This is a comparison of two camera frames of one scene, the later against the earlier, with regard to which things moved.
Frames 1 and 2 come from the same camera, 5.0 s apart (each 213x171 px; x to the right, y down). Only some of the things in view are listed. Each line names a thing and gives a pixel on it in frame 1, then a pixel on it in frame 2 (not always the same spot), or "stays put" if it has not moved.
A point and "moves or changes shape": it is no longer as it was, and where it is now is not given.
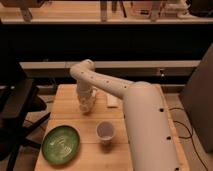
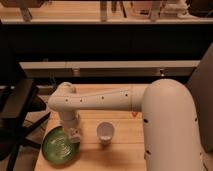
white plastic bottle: x=86 y=103 moves or changes shape
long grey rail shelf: x=150 y=68 stays put
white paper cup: x=105 y=131 stays put
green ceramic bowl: x=60 y=144 stays put
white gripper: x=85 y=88 to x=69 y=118
